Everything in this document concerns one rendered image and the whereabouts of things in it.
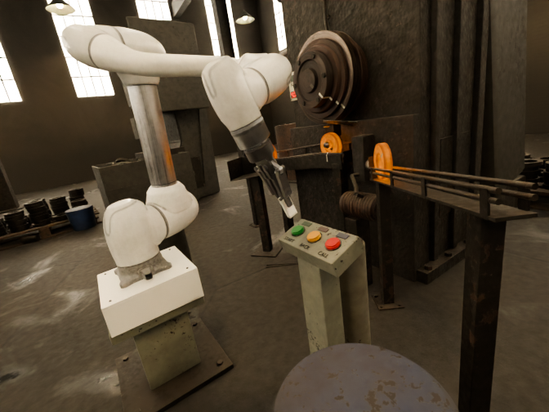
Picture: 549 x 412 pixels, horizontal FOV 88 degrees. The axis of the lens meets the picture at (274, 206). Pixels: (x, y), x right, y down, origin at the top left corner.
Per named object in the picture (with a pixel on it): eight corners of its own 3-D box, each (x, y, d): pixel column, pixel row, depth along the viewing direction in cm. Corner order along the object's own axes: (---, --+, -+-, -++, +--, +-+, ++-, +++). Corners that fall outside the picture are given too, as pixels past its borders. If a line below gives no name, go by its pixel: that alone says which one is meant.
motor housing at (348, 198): (359, 275, 168) (353, 187, 153) (392, 290, 150) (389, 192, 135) (343, 284, 161) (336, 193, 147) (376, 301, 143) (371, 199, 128)
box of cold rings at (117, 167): (181, 199, 444) (168, 149, 422) (202, 207, 378) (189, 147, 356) (108, 219, 388) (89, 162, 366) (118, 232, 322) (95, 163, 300)
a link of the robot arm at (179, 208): (145, 238, 120) (183, 218, 138) (171, 244, 112) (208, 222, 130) (88, 29, 94) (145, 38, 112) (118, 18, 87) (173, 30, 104)
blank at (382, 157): (386, 184, 125) (378, 185, 126) (378, 154, 131) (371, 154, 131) (395, 168, 111) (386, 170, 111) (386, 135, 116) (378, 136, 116)
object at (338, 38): (323, 11, 150) (378, 65, 133) (293, 89, 187) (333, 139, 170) (314, 11, 147) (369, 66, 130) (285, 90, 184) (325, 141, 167)
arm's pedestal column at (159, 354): (128, 434, 96) (99, 360, 87) (116, 362, 128) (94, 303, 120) (234, 367, 116) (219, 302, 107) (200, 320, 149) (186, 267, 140)
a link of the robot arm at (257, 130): (251, 116, 77) (261, 136, 79) (224, 133, 74) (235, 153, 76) (268, 113, 69) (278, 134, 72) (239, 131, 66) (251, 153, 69)
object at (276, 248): (256, 244, 234) (240, 157, 214) (286, 245, 223) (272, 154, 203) (244, 256, 216) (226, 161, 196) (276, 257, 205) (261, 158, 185)
